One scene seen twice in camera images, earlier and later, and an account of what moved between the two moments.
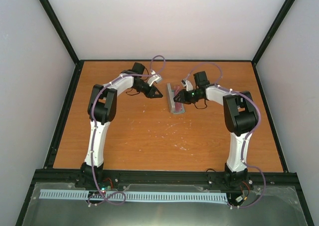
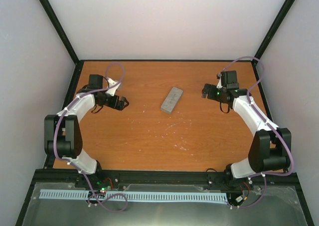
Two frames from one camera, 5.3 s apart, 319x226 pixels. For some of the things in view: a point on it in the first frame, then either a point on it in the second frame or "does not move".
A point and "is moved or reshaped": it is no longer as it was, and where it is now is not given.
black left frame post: [57, 25] does not move
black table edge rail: [167, 60] does not move
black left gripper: [154, 88] to [119, 107]
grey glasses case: [175, 107] is moved or reshaped
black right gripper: [184, 100] to [211, 95]
